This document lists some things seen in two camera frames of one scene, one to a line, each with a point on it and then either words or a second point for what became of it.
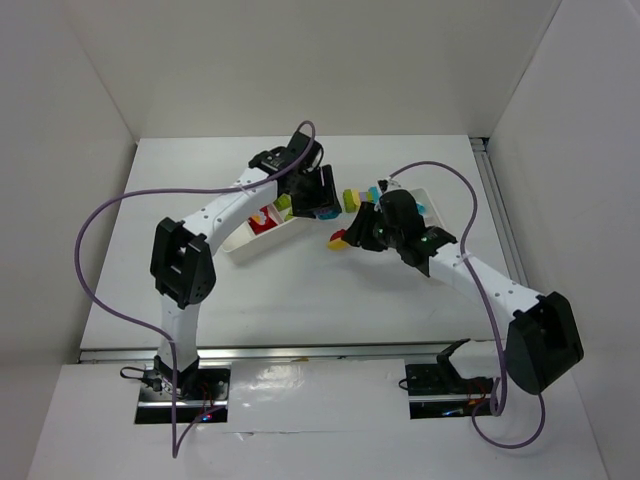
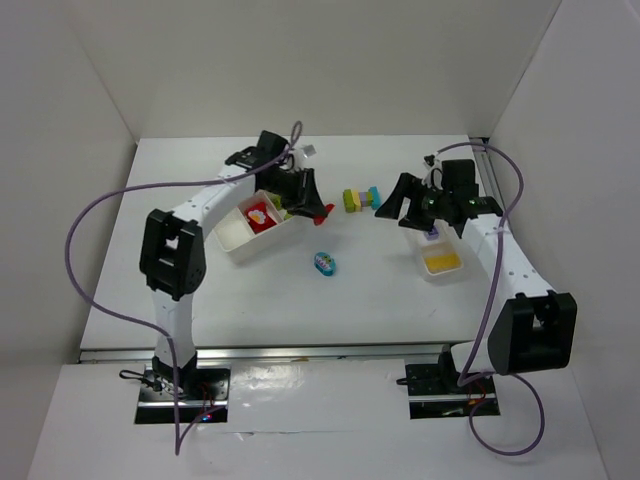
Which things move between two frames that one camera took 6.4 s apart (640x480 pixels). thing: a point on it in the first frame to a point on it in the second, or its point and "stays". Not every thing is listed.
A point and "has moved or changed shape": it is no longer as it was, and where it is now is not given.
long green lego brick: x=348 y=200 stays
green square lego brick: x=283 y=202 stays
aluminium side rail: x=490 y=179 stays
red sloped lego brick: x=337 y=234 has moved or changed shape
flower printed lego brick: x=259 y=217 stays
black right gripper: x=364 y=228 to x=410 y=201
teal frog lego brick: x=328 y=214 to x=324 y=263
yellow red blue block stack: x=337 y=244 has moved or changed shape
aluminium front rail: x=483 y=350 stays
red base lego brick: x=258 y=228 stays
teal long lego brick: x=376 y=193 stays
